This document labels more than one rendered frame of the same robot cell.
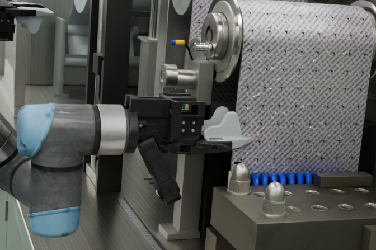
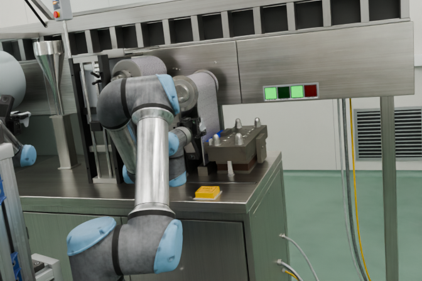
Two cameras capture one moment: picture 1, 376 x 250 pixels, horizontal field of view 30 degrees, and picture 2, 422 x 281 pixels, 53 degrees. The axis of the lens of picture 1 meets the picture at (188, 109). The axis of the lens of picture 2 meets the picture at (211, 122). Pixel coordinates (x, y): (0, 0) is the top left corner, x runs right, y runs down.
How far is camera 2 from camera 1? 1.19 m
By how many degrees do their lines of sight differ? 48
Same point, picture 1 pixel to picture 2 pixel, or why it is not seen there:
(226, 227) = (222, 156)
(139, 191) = not seen: hidden behind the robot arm
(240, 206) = (229, 146)
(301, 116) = (209, 115)
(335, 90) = (212, 102)
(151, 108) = (189, 124)
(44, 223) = (181, 179)
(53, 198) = (183, 168)
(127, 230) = not seen: hidden behind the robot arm
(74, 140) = (183, 142)
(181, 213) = not seen: hidden behind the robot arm
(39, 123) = (175, 139)
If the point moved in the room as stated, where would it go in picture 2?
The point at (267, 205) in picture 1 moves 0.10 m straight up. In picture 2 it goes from (240, 141) to (237, 116)
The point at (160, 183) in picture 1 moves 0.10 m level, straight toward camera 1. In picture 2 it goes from (196, 151) to (216, 153)
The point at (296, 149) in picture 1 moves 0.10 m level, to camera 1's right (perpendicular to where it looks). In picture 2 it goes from (210, 127) to (224, 122)
